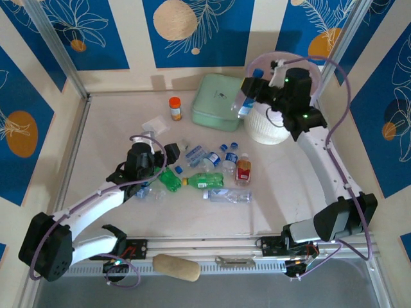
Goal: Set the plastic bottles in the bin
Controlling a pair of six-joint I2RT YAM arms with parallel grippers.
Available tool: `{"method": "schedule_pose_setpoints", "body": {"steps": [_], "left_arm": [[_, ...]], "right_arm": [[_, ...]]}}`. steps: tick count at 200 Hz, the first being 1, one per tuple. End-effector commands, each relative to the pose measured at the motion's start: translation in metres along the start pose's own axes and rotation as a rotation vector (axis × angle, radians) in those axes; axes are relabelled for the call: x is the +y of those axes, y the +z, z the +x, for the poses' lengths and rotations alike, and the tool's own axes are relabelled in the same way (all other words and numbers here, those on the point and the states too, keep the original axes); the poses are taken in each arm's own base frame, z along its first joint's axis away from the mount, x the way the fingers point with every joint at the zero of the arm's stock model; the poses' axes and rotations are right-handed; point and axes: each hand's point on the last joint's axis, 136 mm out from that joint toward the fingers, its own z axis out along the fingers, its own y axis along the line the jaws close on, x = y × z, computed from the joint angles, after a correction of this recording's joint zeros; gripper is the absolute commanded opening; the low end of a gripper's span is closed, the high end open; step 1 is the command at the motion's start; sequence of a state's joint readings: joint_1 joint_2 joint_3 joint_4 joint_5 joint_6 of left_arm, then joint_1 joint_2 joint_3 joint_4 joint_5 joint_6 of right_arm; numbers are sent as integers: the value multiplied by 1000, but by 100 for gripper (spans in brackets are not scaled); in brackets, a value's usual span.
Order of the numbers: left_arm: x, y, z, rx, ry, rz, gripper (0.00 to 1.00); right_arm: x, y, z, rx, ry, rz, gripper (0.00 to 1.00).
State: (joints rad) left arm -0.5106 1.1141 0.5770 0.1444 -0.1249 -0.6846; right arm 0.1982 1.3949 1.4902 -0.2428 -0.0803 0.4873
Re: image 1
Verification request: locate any large blue-label clear bottle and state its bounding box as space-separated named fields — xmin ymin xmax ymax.
xmin=231 ymin=67 xmax=265 ymax=120

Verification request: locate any green bottle yellow cap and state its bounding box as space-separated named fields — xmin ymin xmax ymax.
xmin=181 ymin=172 xmax=225 ymax=189

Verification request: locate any long clear water bottle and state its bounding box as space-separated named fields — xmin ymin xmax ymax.
xmin=202 ymin=188 xmax=253 ymax=204

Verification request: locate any red-label white-capped bottle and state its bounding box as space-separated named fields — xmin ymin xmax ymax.
xmin=234 ymin=152 xmax=252 ymax=188

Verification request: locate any white ribbed bin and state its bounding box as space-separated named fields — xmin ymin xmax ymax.
xmin=243 ymin=102 xmax=293 ymax=146

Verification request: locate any clear plastic bag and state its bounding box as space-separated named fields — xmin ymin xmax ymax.
xmin=141 ymin=115 xmax=171 ymax=135

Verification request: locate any orange-capped pill bottle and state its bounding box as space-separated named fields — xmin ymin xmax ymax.
xmin=168 ymin=97 xmax=184 ymax=122

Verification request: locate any mint green zip case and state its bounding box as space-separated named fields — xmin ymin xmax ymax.
xmin=191 ymin=74 xmax=248 ymax=132

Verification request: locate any small black circuit board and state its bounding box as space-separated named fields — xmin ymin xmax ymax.
xmin=284 ymin=256 xmax=319 ymax=279
xmin=102 ymin=259 xmax=127 ymax=274

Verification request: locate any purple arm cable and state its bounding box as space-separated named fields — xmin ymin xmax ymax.
xmin=279 ymin=55 xmax=376 ymax=261
xmin=29 ymin=134 xmax=168 ymax=281

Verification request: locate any thin black cable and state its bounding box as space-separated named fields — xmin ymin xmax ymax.
xmin=265 ymin=107 xmax=290 ymax=128

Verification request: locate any aluminium table side rail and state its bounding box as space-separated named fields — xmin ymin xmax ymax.
xmin=17 ymin=96 xmax=92 ymax=308

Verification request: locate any aluminium frame post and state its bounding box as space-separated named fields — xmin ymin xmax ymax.
xmin=22 ymin=0 xmax=90 ymax=99
xmin=313 ymin=0 xmax=376 ymax=108

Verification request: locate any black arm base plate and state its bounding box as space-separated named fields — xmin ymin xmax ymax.
xmin=121 ymin=237 xmax=149 ymax=261
xmin=256 ymin=236 xmax=320 ymax=257

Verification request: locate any aluminium slotted table rail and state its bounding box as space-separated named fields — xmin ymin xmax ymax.
xmin=27 ymin=237 xmax=380 ymax=277

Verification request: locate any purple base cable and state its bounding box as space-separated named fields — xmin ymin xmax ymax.
xmin=104 ymin=253 xmax=142 ymax=289
xmin=287 ymin=241 xmax=344 ymax=282

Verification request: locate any flat metal bracket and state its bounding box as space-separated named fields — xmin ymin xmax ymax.
xmin=214 ymin=255 xmax=257 ymax=268

